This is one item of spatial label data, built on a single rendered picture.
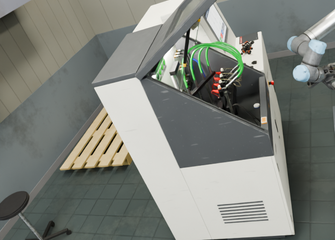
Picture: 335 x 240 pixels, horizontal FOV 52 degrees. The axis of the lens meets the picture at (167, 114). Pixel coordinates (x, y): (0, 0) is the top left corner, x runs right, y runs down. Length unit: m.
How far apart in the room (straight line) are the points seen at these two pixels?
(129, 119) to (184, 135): 0.33
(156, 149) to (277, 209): 0.88
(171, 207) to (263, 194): 0.65
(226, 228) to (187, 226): 0.28
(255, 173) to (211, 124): 0.44
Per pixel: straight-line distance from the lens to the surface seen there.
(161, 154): 2.16
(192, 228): 2.65
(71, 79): 4.87
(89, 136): 4.50
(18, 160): 4.16
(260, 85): 2.44
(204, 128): 1.98
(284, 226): 2.55
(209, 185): 2.28
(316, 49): 1.71
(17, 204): 3.23
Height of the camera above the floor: 2.17
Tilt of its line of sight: 30 degrees down
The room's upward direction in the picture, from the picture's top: 23 degrees counter-clockwise
